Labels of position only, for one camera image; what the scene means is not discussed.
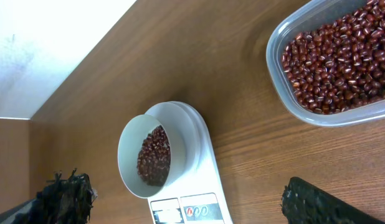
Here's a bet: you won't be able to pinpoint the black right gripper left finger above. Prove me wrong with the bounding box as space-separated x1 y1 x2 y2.
0 169 97 224

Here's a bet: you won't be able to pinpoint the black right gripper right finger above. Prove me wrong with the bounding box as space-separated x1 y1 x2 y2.
281 177 385 224

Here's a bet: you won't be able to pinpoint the white digital kitchen scale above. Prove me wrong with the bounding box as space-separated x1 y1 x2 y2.
146 101 233 224

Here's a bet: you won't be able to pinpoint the red beans in bowl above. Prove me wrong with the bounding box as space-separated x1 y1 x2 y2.
136 126 171 187

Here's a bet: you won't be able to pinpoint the white round bowl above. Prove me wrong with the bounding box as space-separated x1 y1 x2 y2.
117 102 201 198

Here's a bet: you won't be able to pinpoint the clear plastic container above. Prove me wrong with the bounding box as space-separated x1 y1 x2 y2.
266 0 385 127

